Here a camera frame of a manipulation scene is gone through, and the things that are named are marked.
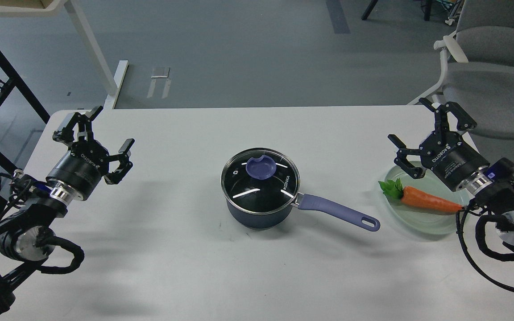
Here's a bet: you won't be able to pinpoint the blue saucepan with handle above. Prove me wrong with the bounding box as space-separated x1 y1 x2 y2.
220 148 380 232

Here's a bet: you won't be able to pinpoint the orange toy carrot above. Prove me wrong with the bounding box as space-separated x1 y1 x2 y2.
378 179 463 214

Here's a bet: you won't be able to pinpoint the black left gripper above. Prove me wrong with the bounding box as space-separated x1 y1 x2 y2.
46 106 135 201

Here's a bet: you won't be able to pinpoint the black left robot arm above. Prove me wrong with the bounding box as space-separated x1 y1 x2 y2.
0 106 134 315

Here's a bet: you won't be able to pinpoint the black chair legs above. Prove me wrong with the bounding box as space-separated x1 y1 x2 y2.
360 0 435 22

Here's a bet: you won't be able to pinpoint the white desk frame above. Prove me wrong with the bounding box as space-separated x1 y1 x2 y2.
0 0 129 109

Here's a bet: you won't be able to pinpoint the grey office chair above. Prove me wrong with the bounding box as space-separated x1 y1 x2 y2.
422 0 514 140

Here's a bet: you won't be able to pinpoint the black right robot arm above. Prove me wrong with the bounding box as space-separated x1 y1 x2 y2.
388 98 514 293

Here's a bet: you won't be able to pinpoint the glass lid blue knob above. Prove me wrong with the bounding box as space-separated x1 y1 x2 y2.
220 148 300 214

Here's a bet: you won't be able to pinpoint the translucent green plate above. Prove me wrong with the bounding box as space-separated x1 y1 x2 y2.
380 166 470 235

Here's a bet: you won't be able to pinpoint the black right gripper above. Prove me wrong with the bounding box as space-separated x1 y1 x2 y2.
388 98 490 192

